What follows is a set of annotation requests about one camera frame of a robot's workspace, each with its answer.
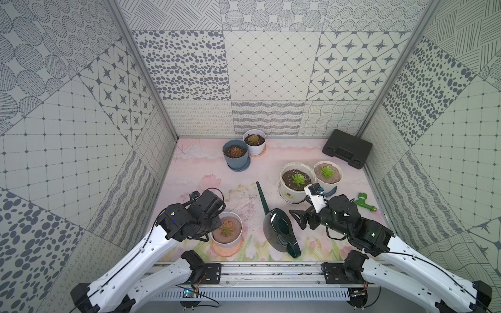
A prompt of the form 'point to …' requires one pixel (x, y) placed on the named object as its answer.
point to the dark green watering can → (278, 229)
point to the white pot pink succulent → (226, 240)
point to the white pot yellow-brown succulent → (255, 139)
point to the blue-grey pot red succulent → (236, 153)
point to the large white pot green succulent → (294, 177)
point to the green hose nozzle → (362, 197)
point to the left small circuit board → (190, 293)
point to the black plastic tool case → (350, 148)
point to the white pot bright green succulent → (328, 174)
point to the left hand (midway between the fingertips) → (217, 219)
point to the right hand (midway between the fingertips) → (300, 206)
